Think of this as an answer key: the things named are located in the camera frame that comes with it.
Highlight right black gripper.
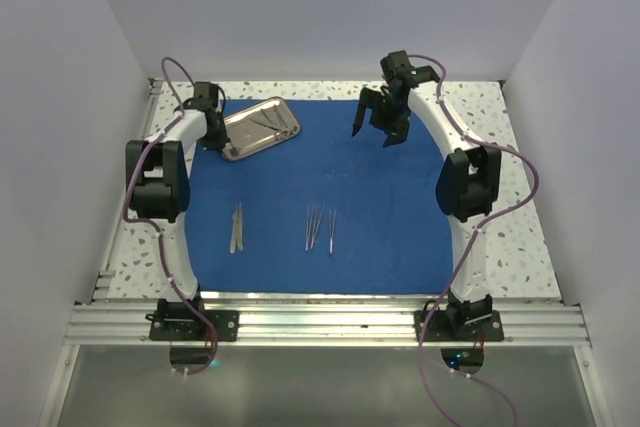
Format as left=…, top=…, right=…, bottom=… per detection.
left=353, top=87, right=411, bottom=148

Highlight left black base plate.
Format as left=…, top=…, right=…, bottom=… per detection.
left=145, top=310, right=240, bottom=342

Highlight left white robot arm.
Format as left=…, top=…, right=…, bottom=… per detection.
left=122, top=82, right=229, bottom=340

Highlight steel surgical scissors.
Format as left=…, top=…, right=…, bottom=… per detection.
left=252, top=109, right=297, bottom=140

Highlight steel tweezers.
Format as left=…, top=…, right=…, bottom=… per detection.
left=310, top=204, right=325, bottom=250
left=328, top=209, right=337, bottom=255
left=305, top=204, right=315, bottom=252

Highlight aluminium front rail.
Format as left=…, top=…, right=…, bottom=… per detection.
left=63, top=295, right=591, bottom=347

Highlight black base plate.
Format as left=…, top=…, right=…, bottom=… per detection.
left=413, top=298, right=505, bottom=342
left=145, top=310, right=240, bottom=342

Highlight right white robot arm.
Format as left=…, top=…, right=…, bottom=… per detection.
left=352, top=51, right=501, bottom=340

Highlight steel instrument tray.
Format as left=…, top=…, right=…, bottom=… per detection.
left=222, top=97, right=301, bottom=162

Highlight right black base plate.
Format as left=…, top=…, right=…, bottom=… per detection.
left=413, top=298, right=505, bottom=342

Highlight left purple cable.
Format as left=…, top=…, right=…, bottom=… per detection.
left=122, top=56, right=218, bottom=377

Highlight steel scalpel handle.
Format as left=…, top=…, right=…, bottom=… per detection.
left=235, top=202, right=244, bottom=251
left=229, top=204, right=238, bottom=254

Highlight blue surgical cloth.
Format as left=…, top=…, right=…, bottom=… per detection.
left=186, top=101, right=454, bottom=294

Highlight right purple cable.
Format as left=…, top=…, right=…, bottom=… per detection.
left=416, top=52, right=540, bottom=427

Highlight purple cable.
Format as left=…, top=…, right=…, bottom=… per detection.
left=416, top=52, right=540, bottom=427
left=122, top=56, right=218, bottom=377

